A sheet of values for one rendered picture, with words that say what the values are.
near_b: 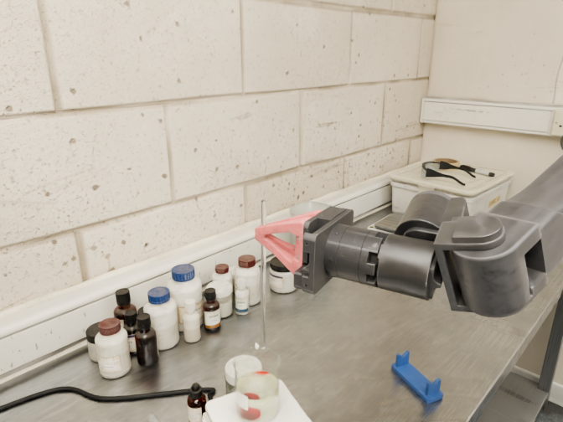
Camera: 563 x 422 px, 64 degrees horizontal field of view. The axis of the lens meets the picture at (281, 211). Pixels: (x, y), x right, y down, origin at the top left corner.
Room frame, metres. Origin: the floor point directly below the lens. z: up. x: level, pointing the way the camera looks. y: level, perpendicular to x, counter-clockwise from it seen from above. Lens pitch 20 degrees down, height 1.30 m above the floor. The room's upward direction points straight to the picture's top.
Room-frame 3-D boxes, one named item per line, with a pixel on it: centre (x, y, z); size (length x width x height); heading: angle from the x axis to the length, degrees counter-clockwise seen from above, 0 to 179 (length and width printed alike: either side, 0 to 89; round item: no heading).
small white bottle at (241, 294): (0.88, 0.09, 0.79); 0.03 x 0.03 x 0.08
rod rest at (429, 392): (0.65, -0.24, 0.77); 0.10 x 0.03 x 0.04; 24
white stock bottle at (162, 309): (0.77, 0.24, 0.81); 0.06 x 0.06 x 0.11
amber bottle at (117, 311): (0.78, 0.31, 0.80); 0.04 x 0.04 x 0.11
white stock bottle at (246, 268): (0.93, 0.08, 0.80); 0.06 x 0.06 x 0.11
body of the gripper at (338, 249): (0.43, -0.07, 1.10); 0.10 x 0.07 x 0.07; 150
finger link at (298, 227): (0.48, -0.02, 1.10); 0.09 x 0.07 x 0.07; 60
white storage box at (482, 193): (1.56, -0.61, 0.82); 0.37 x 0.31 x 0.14; 135
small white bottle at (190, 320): (0.78, 0.18, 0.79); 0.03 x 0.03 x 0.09
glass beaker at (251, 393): (0.50, 0.03, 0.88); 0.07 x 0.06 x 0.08; 5
